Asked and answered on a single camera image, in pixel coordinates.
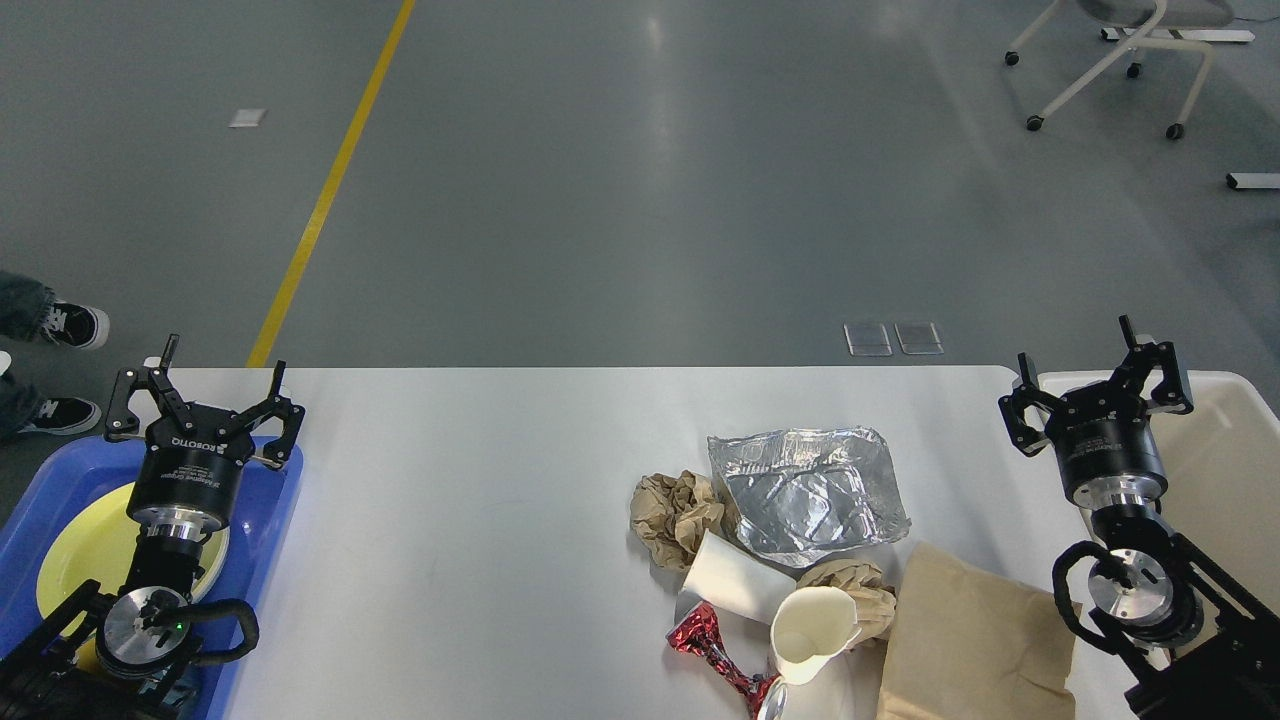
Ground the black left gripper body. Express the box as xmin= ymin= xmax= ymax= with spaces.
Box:
xmin=125 ymin=418 xmax=256 ymax=534

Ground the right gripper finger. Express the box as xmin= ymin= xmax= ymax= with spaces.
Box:
xmin=998 ymin=352 xmax=1061 ymax=457
xmin=1108 ymin=315 xmax=1196 ymax=424

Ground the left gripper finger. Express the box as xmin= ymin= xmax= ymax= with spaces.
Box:
xmin=236 ymin=361 xmax=306 ymax=471
xmin=102 ymin=334 xmax=191 ymax=443

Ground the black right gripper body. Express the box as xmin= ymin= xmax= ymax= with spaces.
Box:
xmin=1044 ymin=386 xmax=1169 ymax=509

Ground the yellow plastic plate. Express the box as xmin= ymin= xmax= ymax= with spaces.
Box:
xmin=35 ymin=482 xmax=191 ymax=665

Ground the brown paper bag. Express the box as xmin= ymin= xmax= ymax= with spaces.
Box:
xmin=876 ymin=543 xmax=1076 ymax=719

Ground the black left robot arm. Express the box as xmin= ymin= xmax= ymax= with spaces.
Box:
xmin=3 ymin=334 xmax=305 ymax=719

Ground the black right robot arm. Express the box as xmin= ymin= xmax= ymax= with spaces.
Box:
xmin=998 ymin=315 xmax=1279 ymax=719

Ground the black white sneaker near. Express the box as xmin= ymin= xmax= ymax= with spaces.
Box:
xmin=17 ymin=397 xmax=102 ymax=436

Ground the black white sneaker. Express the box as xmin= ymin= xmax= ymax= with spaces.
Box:
xmin=38 ymin=300 xmax=110 ymax=351
xmin=17 ymin=397 xmax=102 ymax=436

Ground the white plate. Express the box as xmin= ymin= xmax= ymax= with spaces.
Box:
xmin=191 ymin=528 xmax=230 ymax=603

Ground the beige plastic bin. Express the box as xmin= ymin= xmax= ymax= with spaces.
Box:
xmin=1041 ymin=369 xmax=1280 ymax=641

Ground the black white sneaker far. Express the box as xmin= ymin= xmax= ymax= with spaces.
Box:
xmin=38 ymin=300 xmax=110 ymax=351

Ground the white furniture leg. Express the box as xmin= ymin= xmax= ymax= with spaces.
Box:
xmin=1225 ymin=172 xmax=1280 ymax=191

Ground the crushed white paper cup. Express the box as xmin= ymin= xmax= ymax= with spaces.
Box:
xmin=771 ymin=587 xmax=861 ymax=685

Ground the white paper cup lying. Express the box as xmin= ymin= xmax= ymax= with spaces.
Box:
xmin=676 ymin=533 xmax=797 ymax=625

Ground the crumpled brown paper ball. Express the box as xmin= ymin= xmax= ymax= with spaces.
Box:
xmin=630 ymin=470 xmax=726 ymax=573

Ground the white rolling chair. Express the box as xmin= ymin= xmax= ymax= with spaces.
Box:
xmin=1024 ymin=1 xmax=1235 ymax=141

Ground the red foil wrapper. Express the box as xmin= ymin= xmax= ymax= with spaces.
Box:
xmin=666 ymin=600 xmax=778 ymax=719

